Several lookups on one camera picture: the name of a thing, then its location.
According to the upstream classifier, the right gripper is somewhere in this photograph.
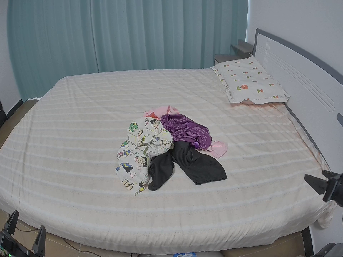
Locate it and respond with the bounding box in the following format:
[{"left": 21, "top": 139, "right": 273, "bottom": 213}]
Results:
[{"left": 304, "top": 170, "right": 343, "bottom": 206}]

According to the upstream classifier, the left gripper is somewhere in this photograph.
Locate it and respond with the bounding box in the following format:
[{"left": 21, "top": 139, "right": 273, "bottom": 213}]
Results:
[{"left": 0, "top": 210, "right": 47, "bottom": 257}]

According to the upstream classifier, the black T-shirt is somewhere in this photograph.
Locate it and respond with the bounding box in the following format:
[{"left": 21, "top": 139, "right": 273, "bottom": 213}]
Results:
[{"left": 147, "top": 141, "right": 228, "bottom": 192}]

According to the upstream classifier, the bed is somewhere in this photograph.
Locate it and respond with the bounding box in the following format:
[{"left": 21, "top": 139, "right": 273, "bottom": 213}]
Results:
[{"left": 0, "top": 28, "right": 343, "bottom": 257}]

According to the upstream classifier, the pink garment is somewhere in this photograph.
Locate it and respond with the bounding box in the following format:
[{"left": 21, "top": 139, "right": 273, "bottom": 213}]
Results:
[{"left": 142, "top": 105, "right": 228, "bottom": 159}]

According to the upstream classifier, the dark grey chest of drawers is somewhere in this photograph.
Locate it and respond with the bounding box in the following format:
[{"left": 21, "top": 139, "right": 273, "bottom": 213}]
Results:
[{"left": 0, "top": 99, "right": 7, "bottom": 129}]

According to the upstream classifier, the white printed pillow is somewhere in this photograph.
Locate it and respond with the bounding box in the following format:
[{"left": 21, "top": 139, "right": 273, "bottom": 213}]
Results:
[{"left": 211, "top": 57, "right": 290, "bottom": 104}]

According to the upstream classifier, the white printed pyjama garment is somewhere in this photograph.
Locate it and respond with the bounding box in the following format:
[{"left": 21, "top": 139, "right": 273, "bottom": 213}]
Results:
[{"left": 115, "top": 117, "right": 174, "bottom": 196}]

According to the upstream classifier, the purple garment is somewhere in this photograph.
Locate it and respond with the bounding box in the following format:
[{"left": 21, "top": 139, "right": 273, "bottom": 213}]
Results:
[{"left": 160, "top": 113, "right": 213, "bottom": 152}]

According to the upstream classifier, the grey bedside table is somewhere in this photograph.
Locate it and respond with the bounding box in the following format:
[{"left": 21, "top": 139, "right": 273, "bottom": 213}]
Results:
[{"left": 214, "top": 39, "right": 254, "bottom": 64}]

